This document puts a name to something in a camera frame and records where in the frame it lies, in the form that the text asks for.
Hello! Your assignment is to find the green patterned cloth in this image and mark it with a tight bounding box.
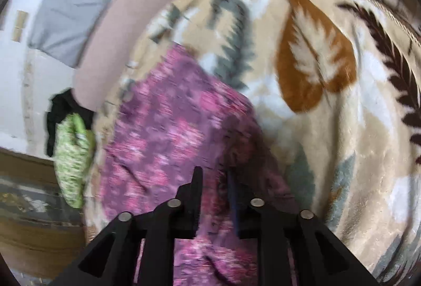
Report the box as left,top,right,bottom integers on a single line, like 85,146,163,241
53,113,97,209

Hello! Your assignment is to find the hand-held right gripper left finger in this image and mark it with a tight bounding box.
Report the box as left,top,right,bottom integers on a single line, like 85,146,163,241
49,167,204,286

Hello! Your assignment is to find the brown wooden board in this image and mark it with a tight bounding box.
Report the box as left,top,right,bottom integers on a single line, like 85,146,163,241
0,148,87,273

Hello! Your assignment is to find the beige leaf print blanket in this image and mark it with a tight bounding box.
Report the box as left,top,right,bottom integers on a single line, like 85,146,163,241
82,0,421,286

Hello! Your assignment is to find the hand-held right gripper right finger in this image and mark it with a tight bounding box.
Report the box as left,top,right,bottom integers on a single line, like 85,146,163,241
226,169,379,286

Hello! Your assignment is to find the purple floral garment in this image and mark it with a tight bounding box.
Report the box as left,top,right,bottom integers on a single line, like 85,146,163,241
99,44,297,286

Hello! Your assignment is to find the black cloth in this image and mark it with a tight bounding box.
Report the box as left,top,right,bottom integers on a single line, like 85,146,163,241
46,89,96,158

